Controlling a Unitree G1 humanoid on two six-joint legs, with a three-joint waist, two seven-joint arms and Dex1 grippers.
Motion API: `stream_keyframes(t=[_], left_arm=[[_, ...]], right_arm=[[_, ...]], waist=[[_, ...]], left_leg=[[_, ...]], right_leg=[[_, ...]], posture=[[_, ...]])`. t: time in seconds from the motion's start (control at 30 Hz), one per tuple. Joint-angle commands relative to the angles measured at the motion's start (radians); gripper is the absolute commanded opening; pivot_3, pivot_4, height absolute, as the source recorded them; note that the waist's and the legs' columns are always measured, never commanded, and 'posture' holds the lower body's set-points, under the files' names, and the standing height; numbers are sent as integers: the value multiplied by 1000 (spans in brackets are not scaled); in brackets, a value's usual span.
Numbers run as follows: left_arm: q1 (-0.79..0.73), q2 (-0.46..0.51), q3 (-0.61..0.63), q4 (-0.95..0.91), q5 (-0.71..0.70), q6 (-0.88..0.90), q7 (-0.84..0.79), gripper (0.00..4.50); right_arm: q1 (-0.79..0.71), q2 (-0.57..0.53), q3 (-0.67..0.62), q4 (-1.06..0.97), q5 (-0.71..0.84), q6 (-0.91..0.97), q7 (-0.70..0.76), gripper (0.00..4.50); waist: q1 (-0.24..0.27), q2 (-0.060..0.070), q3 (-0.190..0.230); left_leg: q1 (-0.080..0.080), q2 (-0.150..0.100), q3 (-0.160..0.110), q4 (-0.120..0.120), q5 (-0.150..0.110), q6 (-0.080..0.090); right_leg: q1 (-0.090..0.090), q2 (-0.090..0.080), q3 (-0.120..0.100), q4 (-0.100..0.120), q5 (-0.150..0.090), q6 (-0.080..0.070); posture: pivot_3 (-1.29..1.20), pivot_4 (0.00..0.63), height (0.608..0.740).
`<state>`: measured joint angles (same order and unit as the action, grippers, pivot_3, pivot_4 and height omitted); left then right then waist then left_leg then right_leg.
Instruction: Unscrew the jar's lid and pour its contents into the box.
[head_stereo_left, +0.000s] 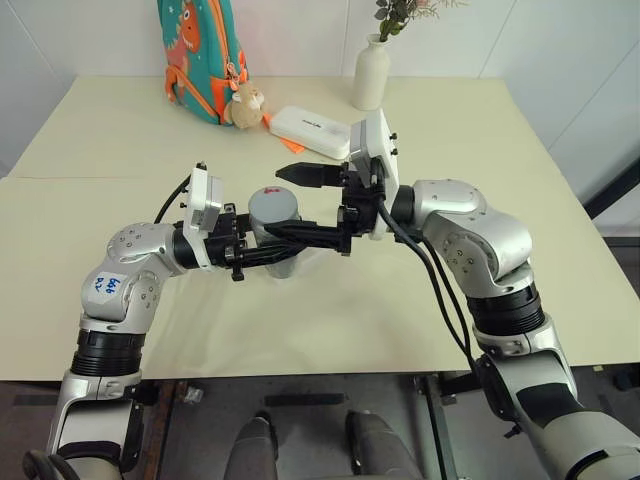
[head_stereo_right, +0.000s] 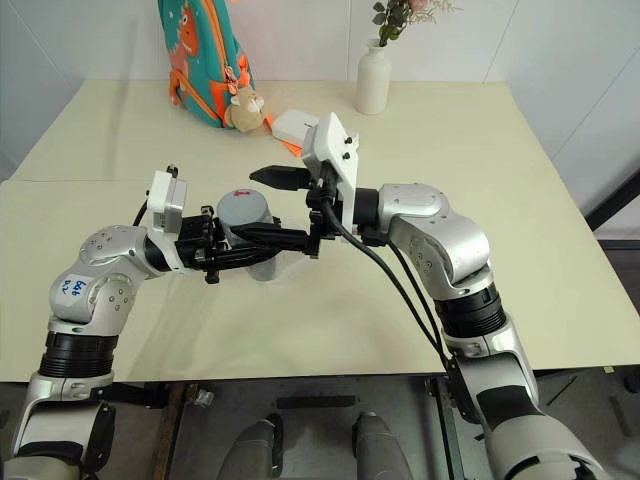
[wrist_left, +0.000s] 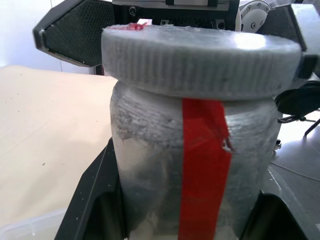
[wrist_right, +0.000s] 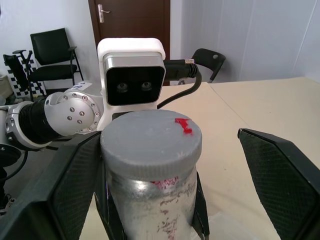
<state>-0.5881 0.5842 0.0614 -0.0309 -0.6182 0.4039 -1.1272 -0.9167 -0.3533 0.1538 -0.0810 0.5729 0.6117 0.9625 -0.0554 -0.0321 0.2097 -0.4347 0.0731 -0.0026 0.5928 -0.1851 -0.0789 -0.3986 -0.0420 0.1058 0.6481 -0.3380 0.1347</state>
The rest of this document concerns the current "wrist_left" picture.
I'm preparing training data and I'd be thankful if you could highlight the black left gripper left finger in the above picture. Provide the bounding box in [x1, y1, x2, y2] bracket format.
[54, 138, 129, 240]

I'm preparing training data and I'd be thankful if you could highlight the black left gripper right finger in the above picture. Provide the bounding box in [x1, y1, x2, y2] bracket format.
[239, 191, 310, 240]

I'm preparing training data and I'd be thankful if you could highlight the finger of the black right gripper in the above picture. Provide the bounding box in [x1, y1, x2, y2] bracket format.
[32, 0, 116, 76]
[259, 3, 317, 81]

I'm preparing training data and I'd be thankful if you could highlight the ribbed white jar lid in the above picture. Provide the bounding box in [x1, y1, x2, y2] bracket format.
[100, 21, 305, 102]

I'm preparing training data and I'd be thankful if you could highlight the translucent white plastic jar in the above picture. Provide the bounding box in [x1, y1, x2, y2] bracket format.
[109, 79, 281, 240]

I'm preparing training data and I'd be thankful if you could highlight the clear plastic box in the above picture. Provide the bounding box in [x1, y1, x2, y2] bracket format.
[0, 207, 69, 240]

